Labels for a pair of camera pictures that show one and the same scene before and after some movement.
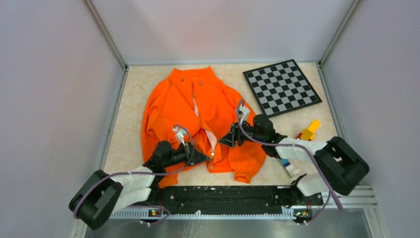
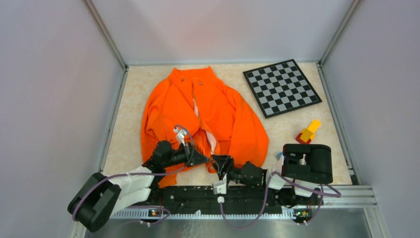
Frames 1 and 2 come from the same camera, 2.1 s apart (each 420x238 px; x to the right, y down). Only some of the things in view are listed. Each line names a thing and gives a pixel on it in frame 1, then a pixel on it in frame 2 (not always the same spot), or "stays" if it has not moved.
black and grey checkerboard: (281, 88) stays
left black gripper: (198, 157) stays
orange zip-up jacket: (195, 101) stays
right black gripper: (235, 135) → (223, 163)
